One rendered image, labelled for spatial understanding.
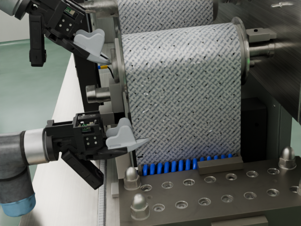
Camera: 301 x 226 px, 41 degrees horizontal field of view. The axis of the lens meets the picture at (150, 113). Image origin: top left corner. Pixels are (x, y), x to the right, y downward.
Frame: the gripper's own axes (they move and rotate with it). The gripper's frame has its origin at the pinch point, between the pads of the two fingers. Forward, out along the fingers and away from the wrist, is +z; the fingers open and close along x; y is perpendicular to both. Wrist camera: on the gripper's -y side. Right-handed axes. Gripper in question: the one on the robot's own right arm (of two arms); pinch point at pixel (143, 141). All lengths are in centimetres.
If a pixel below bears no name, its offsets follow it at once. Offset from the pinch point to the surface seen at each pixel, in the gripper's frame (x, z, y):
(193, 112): -0.2, 11.4, 5.6
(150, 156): -0.3, 1.2, -3.9
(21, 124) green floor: 253, -102, -109
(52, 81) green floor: 360, -88, -109
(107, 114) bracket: 7.1, -7.3, 4.3
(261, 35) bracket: 3.5, 27.0, 19.5
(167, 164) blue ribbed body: -2.8, 4.5, -4.9
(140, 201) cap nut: -17.5, -2.1, -2.3
